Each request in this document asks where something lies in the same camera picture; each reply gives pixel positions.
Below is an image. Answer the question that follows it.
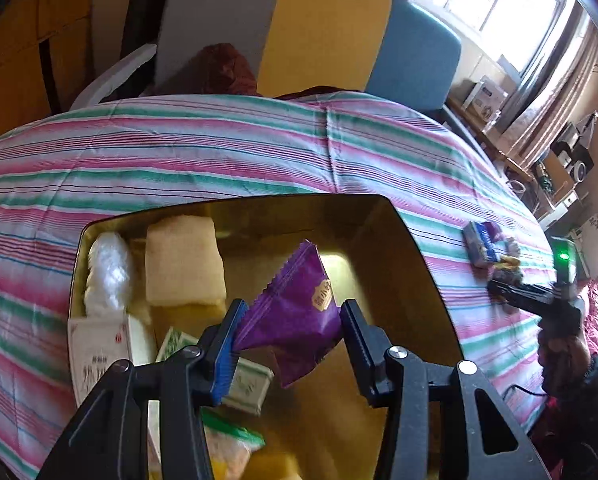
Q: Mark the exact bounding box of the striped bed sheet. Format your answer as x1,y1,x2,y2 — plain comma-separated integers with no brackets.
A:
0,92,554,479

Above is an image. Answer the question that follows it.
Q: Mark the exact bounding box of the right hand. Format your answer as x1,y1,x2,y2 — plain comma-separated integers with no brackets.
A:
538,320,591,396

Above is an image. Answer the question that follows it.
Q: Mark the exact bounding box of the black cable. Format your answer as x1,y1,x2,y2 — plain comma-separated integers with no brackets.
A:
500,382,548,403

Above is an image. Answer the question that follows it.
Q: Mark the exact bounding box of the wooden wardrobe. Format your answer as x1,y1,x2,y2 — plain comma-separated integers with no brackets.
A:
0,0,94,135

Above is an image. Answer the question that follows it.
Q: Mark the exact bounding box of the grey yellow blue chair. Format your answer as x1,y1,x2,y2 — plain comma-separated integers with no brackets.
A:
74,0,469,139

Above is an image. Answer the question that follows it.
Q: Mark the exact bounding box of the white medicine box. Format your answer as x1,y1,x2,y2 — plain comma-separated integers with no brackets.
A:
67,314,157,405

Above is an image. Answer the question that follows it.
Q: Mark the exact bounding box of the yellow sponge with stain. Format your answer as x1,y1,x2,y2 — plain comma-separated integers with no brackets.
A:
247,453,301,480

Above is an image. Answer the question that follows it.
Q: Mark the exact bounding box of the gold metal tray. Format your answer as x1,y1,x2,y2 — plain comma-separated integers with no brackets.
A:
69,194,463,479

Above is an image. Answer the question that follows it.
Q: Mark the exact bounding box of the clean yellow sponge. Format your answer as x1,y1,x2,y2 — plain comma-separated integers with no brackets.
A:
145,216,226,307

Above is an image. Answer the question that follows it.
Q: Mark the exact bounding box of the green white small box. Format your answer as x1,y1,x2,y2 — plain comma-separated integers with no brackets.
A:
156,327,274,416

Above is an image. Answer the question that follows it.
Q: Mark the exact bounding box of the white product box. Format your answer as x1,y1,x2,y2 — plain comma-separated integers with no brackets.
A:
463,76,508,122

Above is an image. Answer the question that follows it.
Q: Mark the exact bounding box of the wooden desk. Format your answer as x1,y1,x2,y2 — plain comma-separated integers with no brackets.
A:
445,96,530,179

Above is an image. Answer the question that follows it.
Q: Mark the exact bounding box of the blue tissue pack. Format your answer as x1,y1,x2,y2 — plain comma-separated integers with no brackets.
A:
463,221,498,268

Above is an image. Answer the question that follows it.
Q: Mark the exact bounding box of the purple snack packet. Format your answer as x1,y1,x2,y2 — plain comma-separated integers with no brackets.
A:
233,240,342,388
482,221,504,243

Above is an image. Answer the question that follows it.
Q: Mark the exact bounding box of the white plastic bag ball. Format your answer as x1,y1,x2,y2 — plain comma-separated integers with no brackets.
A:
83,232,134,318

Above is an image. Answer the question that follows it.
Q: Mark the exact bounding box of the dark red cloth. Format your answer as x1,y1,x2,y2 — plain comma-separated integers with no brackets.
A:
149,44,259,96

